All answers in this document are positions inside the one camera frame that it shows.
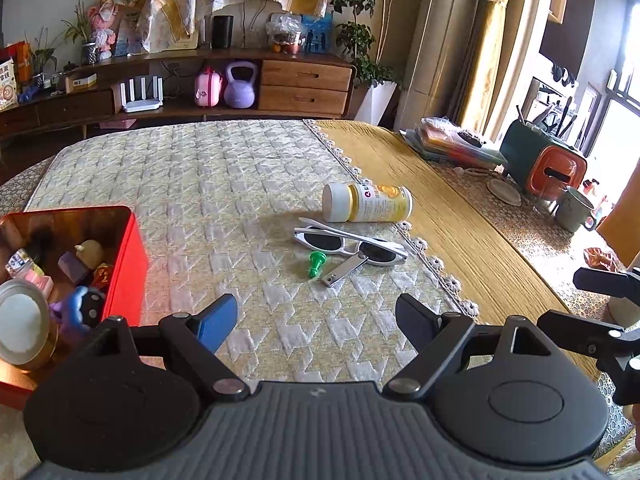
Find white frame sunglasses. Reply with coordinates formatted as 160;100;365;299
294;218;409;266

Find yellow curtain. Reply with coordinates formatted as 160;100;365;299
454;0;509;134

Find blue picture box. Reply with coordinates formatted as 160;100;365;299
302;12;333;54

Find pink cylinder toy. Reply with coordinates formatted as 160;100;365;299
14;266;53;299

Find wooden tv cabinet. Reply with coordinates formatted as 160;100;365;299
1;49;355;139

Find purple kettlebell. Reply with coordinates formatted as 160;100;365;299
224;61;258;110

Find small potted plant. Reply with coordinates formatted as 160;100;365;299
63;0;98;66

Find bag of fruit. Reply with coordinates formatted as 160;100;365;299
265;14;306;55

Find silver nail clipper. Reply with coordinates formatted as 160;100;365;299
321;252;369;287

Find pink doll figure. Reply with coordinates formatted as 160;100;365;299
87;0;118;61

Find round coaster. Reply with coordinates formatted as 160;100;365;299
486;179;522;207

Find purple blue toy figure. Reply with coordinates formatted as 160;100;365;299
49;286;106;347

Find round gold tin can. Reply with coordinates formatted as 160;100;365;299
0;280;58;370

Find grey green mug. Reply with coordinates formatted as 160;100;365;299
554;188;597;233

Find small white labelled bottle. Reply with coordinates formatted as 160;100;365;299
6;248;34;278

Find potted green plant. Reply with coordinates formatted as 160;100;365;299
329;0;410;126

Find white wifi router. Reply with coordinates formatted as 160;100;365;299
119;75;164;114

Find stack of colourful folders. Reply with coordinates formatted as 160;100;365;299
399;117;506;170

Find yellow woven table runner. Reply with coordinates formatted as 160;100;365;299
311;120;598;325

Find red metal tin box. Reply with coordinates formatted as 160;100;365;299
1;206;149;410

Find black cylindrical speaker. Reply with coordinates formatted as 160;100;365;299
210;15;233;50

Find yellow white supplement bottle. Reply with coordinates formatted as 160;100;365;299
322;183;413;223

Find beige quilted table mat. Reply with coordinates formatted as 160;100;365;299
28;120;478;384

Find purple block toy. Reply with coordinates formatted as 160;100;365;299
58;252;92;286

